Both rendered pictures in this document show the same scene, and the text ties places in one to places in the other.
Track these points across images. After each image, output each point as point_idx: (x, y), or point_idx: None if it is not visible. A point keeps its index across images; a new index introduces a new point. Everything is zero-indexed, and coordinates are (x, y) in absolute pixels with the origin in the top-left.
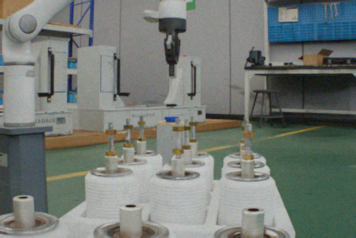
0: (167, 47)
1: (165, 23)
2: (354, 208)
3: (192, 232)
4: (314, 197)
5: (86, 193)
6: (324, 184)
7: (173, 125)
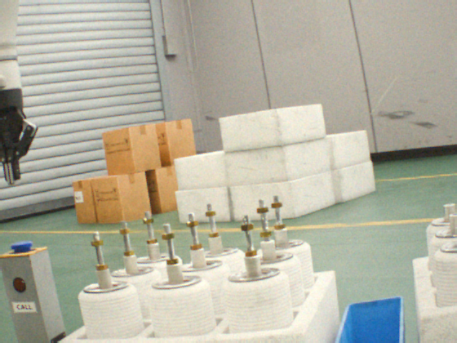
0: (32, 134)
1: (15, 96)
2: (68, 331)
3: (325, 293)
4: (2, 342)
5: (272, 301)
6: None
7: (41, 251)
